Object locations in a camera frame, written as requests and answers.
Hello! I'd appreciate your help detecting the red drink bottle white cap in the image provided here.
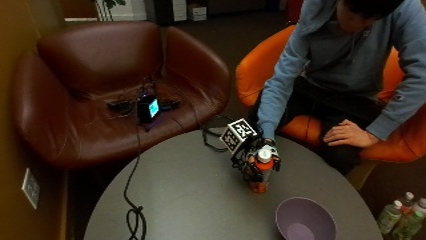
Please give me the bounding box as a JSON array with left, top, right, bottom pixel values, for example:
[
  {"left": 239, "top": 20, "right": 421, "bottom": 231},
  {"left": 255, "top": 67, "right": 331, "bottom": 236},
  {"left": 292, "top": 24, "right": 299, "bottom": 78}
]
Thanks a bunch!
[{"left": 398, "top": 191, "right": 415, "bottom": 216}]

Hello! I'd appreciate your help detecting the green drink bottle white cap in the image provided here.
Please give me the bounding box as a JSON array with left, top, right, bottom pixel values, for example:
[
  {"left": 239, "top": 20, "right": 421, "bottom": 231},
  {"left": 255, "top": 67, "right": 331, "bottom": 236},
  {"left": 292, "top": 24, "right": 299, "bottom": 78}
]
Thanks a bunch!
[
  {"left": 390, "top": 197, "right": 426, "bottom": 240},
  {"left": 376, "top": 199, "right": 403, "bottom": 236}
]

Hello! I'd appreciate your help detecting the purple bowl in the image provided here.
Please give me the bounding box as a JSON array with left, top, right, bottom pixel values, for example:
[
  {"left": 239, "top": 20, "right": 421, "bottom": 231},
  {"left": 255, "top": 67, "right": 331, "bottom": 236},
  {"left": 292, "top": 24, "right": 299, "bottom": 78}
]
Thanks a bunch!
[{"left": 274, "top": 196, "right": 338, "bottom": 240}]

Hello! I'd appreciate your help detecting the orange drink bottle white cap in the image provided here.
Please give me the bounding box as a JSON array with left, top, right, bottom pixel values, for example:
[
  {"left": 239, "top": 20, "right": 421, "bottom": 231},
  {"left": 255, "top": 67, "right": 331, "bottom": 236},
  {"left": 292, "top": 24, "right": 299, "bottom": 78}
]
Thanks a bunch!
[{"left": 247, "top": 148, "right": 274, "bottom": 194}]

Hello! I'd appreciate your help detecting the white cabinet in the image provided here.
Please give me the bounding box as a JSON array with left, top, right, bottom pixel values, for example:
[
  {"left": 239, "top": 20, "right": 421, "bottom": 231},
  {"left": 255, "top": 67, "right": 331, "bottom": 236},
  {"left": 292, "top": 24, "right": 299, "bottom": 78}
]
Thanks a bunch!
[{"left": 170, "top": 0, "right": 189, "bottom": 22}]

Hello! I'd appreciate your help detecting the white wall outlet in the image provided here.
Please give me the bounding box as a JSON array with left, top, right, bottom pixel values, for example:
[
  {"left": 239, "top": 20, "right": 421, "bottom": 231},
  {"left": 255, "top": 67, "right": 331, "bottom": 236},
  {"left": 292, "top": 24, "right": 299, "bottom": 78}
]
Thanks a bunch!
[{"left": 19, "top": 167, "right": 42, "bottom": 210}]

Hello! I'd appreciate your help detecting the brown leather armchair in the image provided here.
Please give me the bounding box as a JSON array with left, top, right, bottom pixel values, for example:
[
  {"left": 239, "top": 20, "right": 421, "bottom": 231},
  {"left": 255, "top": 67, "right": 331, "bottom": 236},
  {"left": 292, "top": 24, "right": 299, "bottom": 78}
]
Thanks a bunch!
[{"left": 10, "top": 21, "right": 231, "bottom": 169}]

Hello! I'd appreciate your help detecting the black device with lit screen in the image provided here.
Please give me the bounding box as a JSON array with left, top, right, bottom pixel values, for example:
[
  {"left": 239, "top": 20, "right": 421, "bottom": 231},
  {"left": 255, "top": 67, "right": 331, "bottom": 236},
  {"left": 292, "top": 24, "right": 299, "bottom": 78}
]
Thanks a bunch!
[{"left": 135, "top": 94, "right": 162, "bottom": 124}]

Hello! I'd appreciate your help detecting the white marker cube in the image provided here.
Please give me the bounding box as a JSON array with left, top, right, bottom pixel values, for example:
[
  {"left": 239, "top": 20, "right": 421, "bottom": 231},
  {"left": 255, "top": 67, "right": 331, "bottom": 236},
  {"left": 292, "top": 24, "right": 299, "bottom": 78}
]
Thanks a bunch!
[{"left": 218, "top": 118, "right": 259, "bottom": 155}]

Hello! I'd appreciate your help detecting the black cable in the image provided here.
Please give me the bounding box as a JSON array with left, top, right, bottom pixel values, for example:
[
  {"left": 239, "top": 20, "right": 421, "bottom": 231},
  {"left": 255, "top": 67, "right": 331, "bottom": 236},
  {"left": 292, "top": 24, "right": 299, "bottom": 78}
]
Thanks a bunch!
[{"left": 122, "top": 78, "right": 236, "bottom": 240}]

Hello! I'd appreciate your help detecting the white cardboard box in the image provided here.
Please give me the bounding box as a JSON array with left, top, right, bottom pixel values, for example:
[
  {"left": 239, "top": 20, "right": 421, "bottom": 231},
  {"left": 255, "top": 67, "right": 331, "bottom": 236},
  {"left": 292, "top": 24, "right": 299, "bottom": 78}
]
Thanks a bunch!
[{"left": 186, "top": 3, "right": 208, "bottom": 22}]

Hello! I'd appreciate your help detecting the orange armchair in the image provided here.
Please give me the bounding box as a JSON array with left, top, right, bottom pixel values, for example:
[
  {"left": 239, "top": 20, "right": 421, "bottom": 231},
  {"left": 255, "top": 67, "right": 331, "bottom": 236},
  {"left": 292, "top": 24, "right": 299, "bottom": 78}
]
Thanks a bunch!
[{"left": 234, "top": 24, "right": 426, "bottom": 164}]

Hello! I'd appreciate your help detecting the the person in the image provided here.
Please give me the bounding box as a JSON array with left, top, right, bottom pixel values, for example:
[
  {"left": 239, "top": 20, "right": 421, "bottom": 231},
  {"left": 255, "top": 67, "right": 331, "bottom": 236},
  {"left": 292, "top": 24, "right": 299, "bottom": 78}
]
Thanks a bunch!
[{"left": 246, "top": 0, "right": 426, "bottom": 178}]

